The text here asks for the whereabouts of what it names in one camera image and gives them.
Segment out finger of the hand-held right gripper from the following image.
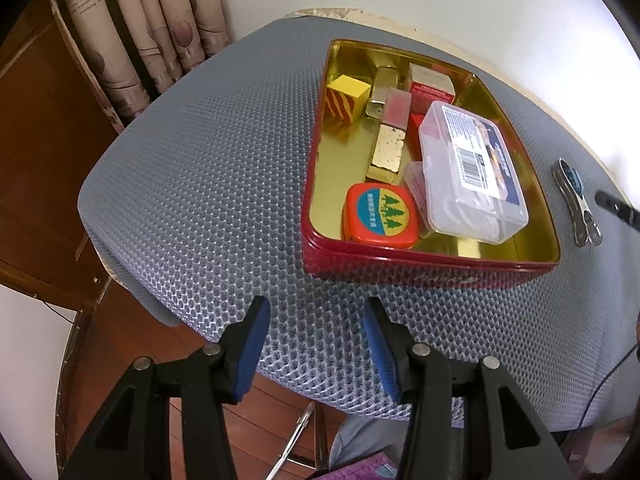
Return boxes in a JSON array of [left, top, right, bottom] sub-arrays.
[[595, 191, 640, 233]]

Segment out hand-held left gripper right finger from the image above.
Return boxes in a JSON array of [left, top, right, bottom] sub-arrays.
[[363, 297, 576, 480]]

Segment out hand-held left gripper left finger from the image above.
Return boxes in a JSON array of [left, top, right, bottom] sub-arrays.
[[62, 296, 272, 480]]

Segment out red tin with gold inside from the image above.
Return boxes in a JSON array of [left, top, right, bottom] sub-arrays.
[[301, 38, 561, 291]]

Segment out red tape measure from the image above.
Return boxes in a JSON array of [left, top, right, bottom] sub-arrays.
[[341, 182, 420, 250]]

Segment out clear labelled plastic box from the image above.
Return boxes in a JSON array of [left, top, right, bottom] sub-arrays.
[[418, 100, 530, 245]]

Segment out small clear box red insert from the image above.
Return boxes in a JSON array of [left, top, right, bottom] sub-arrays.
[[384, 87, 412, 131]]

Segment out yellow striped cube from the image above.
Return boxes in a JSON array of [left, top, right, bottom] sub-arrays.
[[325, 74, 372, 124]]

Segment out chrome metal clip tool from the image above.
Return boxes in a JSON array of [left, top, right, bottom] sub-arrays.
[[551, 157, 603, 248]]

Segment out person's grey trousers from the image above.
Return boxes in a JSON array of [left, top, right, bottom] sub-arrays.
[[327, 412, 416, 471]]

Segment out chrome metal rod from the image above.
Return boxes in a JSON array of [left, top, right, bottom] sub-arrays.
[[265, 402, 317, 480]]

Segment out purple patterned cloth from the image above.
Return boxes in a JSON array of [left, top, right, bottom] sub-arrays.
[[305, 452, 401, 480]]

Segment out small clear pink box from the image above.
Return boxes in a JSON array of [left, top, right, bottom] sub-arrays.
[[403, 160, 433, 233]]

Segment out grey mesh mat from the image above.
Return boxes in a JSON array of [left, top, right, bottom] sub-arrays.
[[77, 15, 640, 431]]

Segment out gold foil bar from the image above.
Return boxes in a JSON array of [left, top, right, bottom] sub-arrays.
[[366, 124, 408, 184], [366, 65, 403, 120]]

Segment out small red block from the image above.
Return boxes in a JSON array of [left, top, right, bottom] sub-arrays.
[[409, 112, 427, 157]]

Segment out red carton box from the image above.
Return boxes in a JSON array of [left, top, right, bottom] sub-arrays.
[[407, 62, 457, 113]]

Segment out brown wooden cabinet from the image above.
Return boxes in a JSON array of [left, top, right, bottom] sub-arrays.
[[0, 0, 126, 313]]

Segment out rolled patterned paper tubes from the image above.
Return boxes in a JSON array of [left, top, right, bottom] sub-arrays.
[[45, 0, 233, 133]]

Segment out thin black cable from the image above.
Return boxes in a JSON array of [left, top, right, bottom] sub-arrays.
[[580, 342, 640, 430]]

